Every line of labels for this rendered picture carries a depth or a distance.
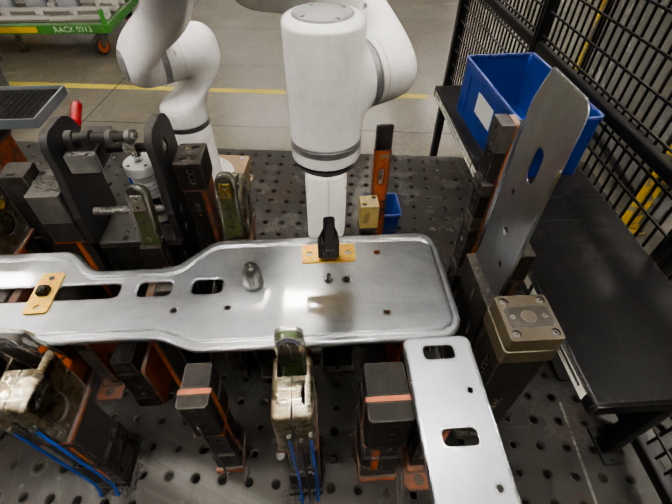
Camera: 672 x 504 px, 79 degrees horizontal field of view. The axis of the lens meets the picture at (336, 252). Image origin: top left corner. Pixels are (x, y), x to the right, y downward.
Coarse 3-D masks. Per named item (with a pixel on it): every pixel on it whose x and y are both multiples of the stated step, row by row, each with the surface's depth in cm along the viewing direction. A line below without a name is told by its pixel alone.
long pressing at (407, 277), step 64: (0, 256) 73; (64, 256) 73; (192, 256) 73; (256, 256) 73; (384, 256) 73; (0, 320) 64; (64, 320) 64; (128, 320) 64; (192, 320) 64; (256, 320) 64; (320, 320) 64; (384, 320) 64; (448, 320) 64
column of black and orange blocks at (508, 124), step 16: (496, 128) 68; (512, 128) 66; (496, 144) 68; (496, 160) 71; (480, 176) 76; (496, 176) 73; (480, 192) 75; (480, 208) 79; (464, 224) 85; (480, 224) 82; (464, 240) 85; (464, 256) 88; (448, 272) 97
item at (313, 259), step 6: (306, 246) 65; (312, 246) 65; (342, 246) 65; (348, 246) 65; (354, 246) 65; (306, 252) 64; (312, 252) 64; (342, 252) 64; (354, 252) 64; (306, 258) 63; (312, 258) 63; (318, 258) 63; (324, 258) 63; (330, 258) 63; (336, 258) 63; (342, 258) 63; (348, 258) 63; (354, 258) 63
